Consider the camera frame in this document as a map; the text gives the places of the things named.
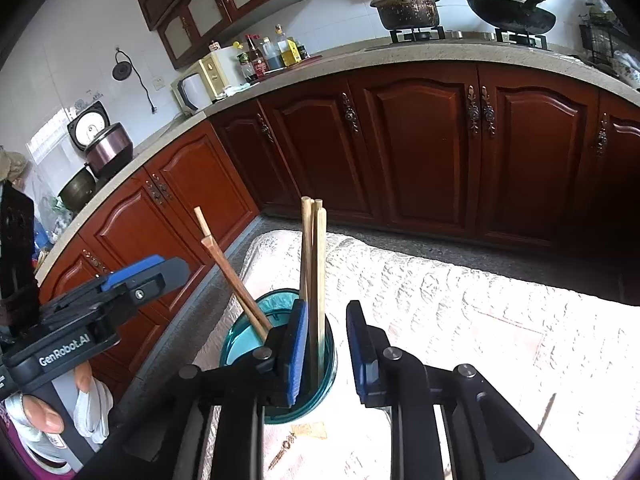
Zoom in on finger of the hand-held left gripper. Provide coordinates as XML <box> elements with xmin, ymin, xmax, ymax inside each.
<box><xmin>99</xmin><ymin>255</ymin><xmax>192</xmax><ymax>320</ymax></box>

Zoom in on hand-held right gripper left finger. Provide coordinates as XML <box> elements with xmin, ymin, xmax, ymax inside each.
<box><xmin>87</xmin><ymin>300</ymin><xmax>310</xmax><ymax>480</ymax></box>

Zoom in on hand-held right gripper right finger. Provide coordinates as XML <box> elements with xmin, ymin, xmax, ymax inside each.
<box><xmin>346</xmin><ymin>300</ymin><xmax>581</xmax><ymax>480</ymax></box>

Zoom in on light wooden chopstick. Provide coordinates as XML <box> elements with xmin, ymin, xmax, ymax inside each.
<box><xmin>194</xmin><ymin>206</ymin><xmax>273</xmax><ymax>343</ymax></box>
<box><xmin>300</xmin><ymin>196</ymin><xmax>314</xmax><ymax>303</ymax></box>
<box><xmin>313</xmin><ymin>200</ymin><xmax>327</xmax><ymax>386</ymax></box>

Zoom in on dark brown chopstick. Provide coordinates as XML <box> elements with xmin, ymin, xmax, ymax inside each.
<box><xmin>201</xmin><ymin>237</ymin><xmax>273</xmax><ymax>343</ymax></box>

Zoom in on person's left hand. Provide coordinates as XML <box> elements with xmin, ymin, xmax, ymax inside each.
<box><xmin>22</xmin><ymin>394</ymin><xmax>66</xmax><ymax>432</ymax></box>

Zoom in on white cloth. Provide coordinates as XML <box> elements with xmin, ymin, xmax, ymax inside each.
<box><xmin>74</xmin><ymin>385</ymin><xmax>110</xmax><ymax>445</ymax></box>

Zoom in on dark metal bowl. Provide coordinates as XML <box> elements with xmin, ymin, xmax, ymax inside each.
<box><xmin>57</xmin><ymin>166</ymin><xmax>97</xmax><ymax>211</ymax></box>

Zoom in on pink quilted tablecloth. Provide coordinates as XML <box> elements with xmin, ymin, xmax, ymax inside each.
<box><xmin>192</xmin><ymin>230</ymin><xmax>640</xmax><ymax>480</ymax></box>

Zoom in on dark carved wooden chair back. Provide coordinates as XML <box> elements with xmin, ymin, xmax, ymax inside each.
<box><xmin>0</xmin><ymin>180</ymin><xmax>42</xmax><ymax>341</ymax></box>

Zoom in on purple rice cooker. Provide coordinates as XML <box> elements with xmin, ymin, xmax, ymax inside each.
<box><xmin>67</xmin><ymin>101</ymin><xmax>135</xmax><ymax>178</ymax></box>

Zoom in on cream microwave oven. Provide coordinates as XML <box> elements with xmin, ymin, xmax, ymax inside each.
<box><xmin>171</xmin><ymin>46</ymin><xmax>246</xmax><ymax>116</ymax></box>

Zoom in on brown wooden base cabinets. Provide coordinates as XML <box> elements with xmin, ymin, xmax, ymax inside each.
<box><xmin>37</xmin><ymin>60</ymin><xmax>640</xmax><ymax>401</ymax></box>

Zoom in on row of condiment bottles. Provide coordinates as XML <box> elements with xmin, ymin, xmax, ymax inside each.
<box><xmin>237</xmin><ymin>25</ymin><xmax>311</xmax><ymax>83</ymax></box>

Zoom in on stone kitchen countertop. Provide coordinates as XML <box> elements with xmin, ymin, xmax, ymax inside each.
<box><xmin>32</xmin><ymin>40</ymin><xmax>640</xmax><ymax>286</ymax></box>

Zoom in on gas stove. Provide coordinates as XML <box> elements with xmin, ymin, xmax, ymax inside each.
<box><xmin>390</xmin><ymin>25</ymin><xmax>548</xmax><ymax>51</ymax></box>

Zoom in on dark cooking pot with lid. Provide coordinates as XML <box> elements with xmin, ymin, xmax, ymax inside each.
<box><xmin>370</xmin><ymin>0</ymin><xmax>443</xmax><ymax>31</ymax></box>

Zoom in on black wok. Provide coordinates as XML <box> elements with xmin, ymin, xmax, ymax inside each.
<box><xmin>464</xmin><ymin>0</ymin><xmax>557</xmax><ymax>33</ymax></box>

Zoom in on patterned ceramic bowl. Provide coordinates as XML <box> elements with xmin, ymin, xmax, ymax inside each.
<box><xmin>612</xmin><ymin>50</ymin><xmax>640</xmax><ymax>86</ymax></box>

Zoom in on black dish rack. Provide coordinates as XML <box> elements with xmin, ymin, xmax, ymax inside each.
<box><xmin>580</xmin><ymin>5</ymin><xmax>640</xmax><ymax>86</ymax></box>

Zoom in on round black wall hanger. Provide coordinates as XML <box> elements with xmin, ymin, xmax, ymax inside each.
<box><xmin>112</xmin><ymin>47</ymin><xmax>157</xmax><ymax>112</ymax></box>

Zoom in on brown wall cabinet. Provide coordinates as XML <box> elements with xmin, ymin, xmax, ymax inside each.
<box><xmin>127</xmin><ymin>0</ymin><xmax>318</xmax><ymax>71</ymax></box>

